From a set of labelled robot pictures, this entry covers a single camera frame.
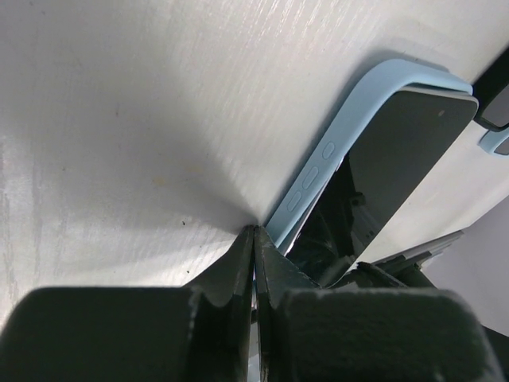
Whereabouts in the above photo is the black phone case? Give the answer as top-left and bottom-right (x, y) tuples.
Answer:
(473, 49), (508, 132)

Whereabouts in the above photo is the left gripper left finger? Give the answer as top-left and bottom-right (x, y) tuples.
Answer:
(1, 226), (254, 381)

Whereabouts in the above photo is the light blue three-hole phone case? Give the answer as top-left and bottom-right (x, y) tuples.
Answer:
(479, 129), (509, 157)

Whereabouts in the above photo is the light blue phone face down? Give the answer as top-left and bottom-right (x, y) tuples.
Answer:
(284, 87), (479, 287)

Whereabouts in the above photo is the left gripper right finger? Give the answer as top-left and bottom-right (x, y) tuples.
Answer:
(254, 227), (505, 381)

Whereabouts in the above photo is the light blue two-hole phone case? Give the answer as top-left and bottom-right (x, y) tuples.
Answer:
(265, 59), (473, 253)

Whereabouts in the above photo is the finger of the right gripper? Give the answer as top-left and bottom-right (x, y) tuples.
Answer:
(318, 260), (410, 290)

